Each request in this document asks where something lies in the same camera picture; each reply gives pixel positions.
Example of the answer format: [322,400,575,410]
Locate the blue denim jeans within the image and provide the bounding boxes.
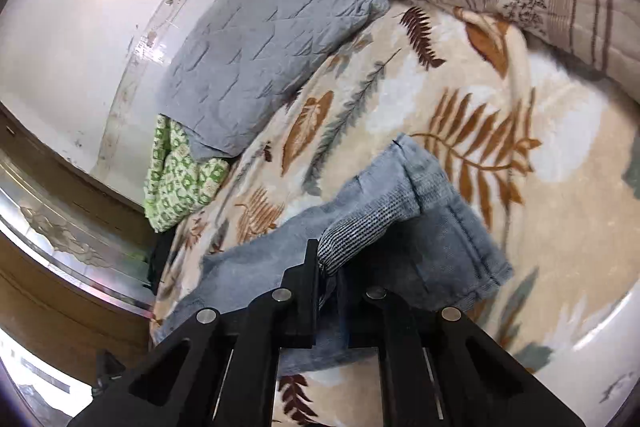
[152,134,513,376]

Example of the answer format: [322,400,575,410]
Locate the green patterned cloth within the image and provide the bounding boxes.
[143,115,230,233]

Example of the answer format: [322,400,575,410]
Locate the wooden wardrobe with mirror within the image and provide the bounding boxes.
[0,103,162,427]

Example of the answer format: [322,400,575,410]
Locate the cream leaf-print bed blanket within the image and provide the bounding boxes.
[151,1,639,426]

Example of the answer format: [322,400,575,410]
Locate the grey quilted blanket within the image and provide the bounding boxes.
[158,0,388,161]

